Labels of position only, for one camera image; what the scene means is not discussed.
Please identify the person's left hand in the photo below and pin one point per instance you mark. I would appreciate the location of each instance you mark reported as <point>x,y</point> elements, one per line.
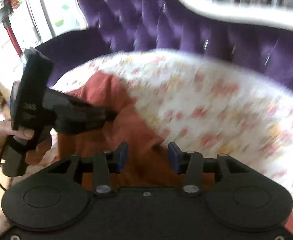
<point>33,157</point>

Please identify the purple tufted white-framed headboard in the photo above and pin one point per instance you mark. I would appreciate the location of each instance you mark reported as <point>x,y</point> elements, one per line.
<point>141,25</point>

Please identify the floral white bedsheet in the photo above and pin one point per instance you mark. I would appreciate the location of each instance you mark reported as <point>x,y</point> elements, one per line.
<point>212,107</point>

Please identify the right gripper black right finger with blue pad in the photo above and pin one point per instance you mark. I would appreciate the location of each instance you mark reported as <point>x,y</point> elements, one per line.
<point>190,164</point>

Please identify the rust red pants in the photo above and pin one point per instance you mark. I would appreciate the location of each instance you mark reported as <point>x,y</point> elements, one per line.
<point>147,163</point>

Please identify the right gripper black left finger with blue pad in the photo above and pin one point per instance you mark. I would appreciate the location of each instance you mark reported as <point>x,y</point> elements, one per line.
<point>105,164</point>

